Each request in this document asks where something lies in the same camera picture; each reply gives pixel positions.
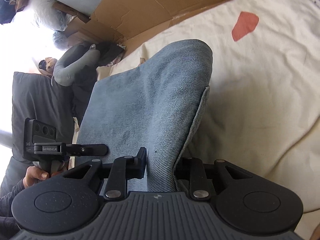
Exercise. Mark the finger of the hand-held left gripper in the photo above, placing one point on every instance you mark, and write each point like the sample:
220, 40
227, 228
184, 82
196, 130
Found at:
87, 150

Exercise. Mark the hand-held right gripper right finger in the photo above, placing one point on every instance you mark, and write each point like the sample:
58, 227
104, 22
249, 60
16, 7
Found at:
197, 175

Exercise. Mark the white plastic bag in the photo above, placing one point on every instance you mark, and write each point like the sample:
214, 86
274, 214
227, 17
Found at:
42, 10

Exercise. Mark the patterned cloth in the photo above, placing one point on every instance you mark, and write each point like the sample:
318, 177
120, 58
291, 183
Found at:
117, 57

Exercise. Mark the metal pole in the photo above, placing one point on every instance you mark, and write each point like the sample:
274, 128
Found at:
5, 137

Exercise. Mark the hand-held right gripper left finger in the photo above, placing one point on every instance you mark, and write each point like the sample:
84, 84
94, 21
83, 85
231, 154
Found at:
143, 162

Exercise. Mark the dark hanging clothes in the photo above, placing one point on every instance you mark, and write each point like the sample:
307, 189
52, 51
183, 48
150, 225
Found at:
6, 5

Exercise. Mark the person's left hand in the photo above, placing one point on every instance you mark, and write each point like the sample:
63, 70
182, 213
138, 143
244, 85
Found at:
33, 176

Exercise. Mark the person's left forearm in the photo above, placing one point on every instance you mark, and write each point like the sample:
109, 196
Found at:
10, 205

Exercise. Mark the small teddy bear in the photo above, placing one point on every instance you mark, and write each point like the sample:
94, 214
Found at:
51, 63

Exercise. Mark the cream bear print bed sheet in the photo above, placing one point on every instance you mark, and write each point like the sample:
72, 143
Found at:
262, 80

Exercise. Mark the grey neck pillow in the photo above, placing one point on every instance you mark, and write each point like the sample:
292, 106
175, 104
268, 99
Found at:
65, 72

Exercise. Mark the flattened brown cardboard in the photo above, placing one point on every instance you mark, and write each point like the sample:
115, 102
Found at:
150, 5

